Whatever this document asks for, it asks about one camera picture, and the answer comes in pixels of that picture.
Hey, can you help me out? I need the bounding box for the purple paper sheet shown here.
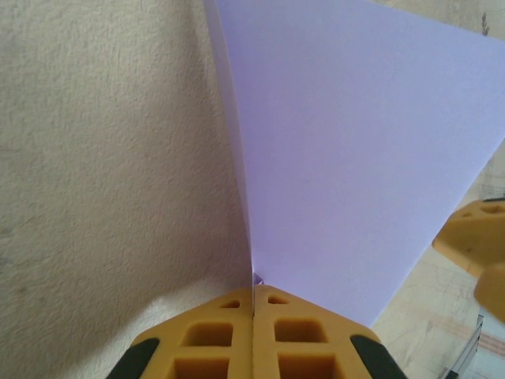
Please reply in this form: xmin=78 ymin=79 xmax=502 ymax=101
xmin=203 ymin=0 xmax=505 ymax=331

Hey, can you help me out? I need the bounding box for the aluminium side frame bar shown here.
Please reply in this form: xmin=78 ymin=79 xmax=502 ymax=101
xmin=443 ymin=313 xmax=487 ymax=379

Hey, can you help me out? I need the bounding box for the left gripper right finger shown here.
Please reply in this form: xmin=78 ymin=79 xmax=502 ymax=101
xmin=252 ymin=284 xmax=410 ymax=379

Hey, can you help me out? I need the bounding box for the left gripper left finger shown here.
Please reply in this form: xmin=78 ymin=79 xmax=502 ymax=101
xmin=112 ymin=287 xmax=253 ymax=379

